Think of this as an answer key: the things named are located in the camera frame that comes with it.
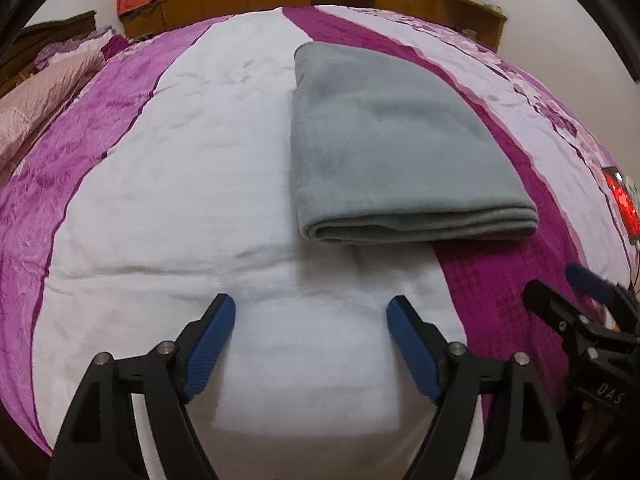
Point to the grey knitted pants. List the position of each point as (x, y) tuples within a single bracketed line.
[(385, 151)]

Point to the smartphone with red screen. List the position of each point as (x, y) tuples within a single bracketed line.
[(626, 196)]

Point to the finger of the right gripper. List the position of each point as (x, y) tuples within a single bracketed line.
[(557, 312), (595, 284)]

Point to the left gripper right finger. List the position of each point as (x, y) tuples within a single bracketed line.
[(421, 345)]

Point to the pink folded quilt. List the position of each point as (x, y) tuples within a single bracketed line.
[(27, 110)]

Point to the wooden headboard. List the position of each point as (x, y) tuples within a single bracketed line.
[(18, 63)]

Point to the purple pillow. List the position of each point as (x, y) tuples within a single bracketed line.
[(104, 40)]

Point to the purple and white bedspread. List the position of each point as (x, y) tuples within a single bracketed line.
[(169, 180)]

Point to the wooden low cabinet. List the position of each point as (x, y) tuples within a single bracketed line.
[(481, 23)]

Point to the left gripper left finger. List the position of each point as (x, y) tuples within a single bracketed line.
[(200, 345)]

